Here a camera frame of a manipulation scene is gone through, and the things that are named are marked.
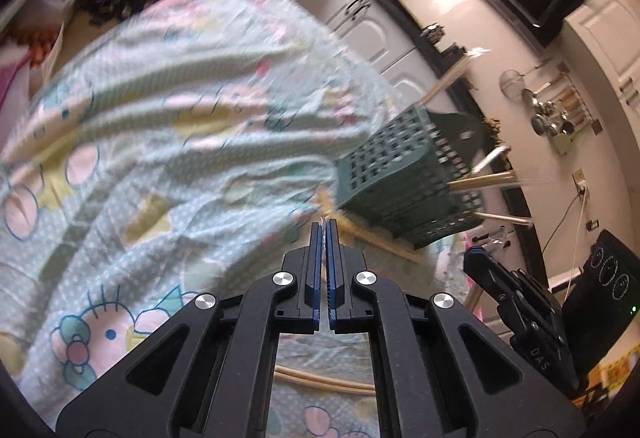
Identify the black kitchen countertop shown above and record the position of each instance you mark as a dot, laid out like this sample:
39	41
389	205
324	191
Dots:
410	30

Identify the bunch of chopsticks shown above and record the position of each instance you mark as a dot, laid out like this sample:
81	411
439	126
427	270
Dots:
480	183

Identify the yellow printed object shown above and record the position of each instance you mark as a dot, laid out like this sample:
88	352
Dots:
615	378

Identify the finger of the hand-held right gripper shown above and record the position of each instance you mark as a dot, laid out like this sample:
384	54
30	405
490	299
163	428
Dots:
492	288
525	298

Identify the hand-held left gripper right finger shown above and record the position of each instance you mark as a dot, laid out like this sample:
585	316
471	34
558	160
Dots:
333	278

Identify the steel ladle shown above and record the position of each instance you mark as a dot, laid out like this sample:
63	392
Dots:
530	96

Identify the pink plastic box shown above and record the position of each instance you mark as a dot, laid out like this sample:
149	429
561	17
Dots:
12	82

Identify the steel pot with lid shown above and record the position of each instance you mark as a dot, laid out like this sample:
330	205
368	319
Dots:
452	51

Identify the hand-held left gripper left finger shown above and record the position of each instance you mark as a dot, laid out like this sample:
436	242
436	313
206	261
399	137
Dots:
318	278

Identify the steel kettle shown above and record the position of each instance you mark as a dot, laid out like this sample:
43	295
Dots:
434	32

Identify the green plastic utensil basket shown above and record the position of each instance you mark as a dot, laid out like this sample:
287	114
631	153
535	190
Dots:
450	127

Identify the ginger roots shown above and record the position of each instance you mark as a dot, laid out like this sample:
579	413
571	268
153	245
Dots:
492	128

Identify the cartoon cat printed cloth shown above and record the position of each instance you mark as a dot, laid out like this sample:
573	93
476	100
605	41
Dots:
175	117

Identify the steel skimmer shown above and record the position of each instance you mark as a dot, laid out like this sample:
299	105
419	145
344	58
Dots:
540	123

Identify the wall utensil rail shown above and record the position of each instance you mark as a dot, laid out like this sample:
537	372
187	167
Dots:
580	97

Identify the white wall cabinets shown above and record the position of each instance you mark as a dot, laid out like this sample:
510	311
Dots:
605	32

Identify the green spatula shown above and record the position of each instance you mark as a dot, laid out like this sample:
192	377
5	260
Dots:
562	143

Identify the black wall switch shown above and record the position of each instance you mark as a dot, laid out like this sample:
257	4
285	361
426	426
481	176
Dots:
593	224

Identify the wall power socket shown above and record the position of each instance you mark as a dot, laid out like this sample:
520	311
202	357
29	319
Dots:
581	183

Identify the carton of eggs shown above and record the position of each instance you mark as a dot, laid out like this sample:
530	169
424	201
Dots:
42	47

